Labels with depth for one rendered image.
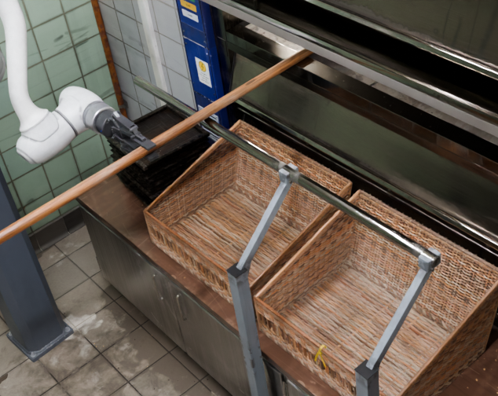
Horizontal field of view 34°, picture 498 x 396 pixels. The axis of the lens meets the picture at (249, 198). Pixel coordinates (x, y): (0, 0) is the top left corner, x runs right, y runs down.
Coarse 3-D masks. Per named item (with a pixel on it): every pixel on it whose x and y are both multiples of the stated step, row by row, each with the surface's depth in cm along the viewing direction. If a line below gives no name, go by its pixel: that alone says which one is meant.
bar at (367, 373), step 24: (168, 96) 252; (240, 144) 230; (288, 168) 218; (312, 192) 213; (264, 216) 222; (360, 216) 201; (408, 240) 192; (240, 264) 223; (432, 264) 188; (240, 288) 225; (408, 288) 191; (240, 312) 231; (408, 312) 192; (240, 336) 241; (384, 336) 192; (264, 384) 255; (360, 384) 196
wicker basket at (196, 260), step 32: (256, 128) 289; (256, 160) 293; (288, 160) 280; (192, 192) 293; (224, 192) 305; (256, 192) 299; (288, 192) 285; (160, 224) 275; (192, 224) 294; (224, 224) 292; (256, 224) 290; (288, 224) 288; (320, 224) 259; (192, 256) 268; (224, 256) 280; (256, 256) 278; (288, 256) 255; (320, 256) 267; (224, 288) 263; (256, 288) 267
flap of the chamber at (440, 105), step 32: (288, 0) 244; (288, 32) 225; (320, 32) 225; (352, 32) 225; (352, 64) 210; (416, 64) 208; (448, 64) 208; (416, 96) 197; (480, 96) 194; (480, 128) 186
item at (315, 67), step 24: (264, 48) 266; (288, 48) 264; (312, 72) 251; (336, 72) 250; (360, 96) 239; (384, 96) 237; (408, 120) 227; (432, 120) 225; (456, 144) 217; (480, 144) 215
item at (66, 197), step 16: (304, 48) 257; (288, 64) 253; (256, 80) 247; (224, 96) 242; (240, 96) 244; (208, 112) 238; (176, 128) 233; (160, 144) 231; (128, 160) 225; (96, 176) 221; (64, 192) 217; (80, 192) 219; (48, 208) 214; (16, 224) 210; (32, 224) 212; (0, 240) 208
